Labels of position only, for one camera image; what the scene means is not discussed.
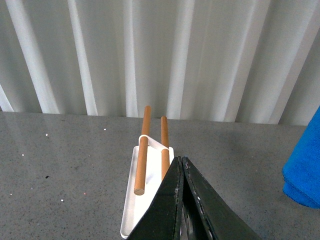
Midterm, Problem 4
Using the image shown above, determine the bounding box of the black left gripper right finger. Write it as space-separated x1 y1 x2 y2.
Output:
182 157 261 240

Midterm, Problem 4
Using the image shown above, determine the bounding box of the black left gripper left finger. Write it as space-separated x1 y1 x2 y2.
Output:
128 156 184 240

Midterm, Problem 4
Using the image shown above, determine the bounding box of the blue microfiber cloth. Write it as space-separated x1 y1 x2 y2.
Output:
282 109 320 209

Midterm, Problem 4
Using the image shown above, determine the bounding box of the white towel rack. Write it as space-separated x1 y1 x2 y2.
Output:
120 105 174 240

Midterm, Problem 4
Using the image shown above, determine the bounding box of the white pleated curtain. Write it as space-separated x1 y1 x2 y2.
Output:
0 0 320 125

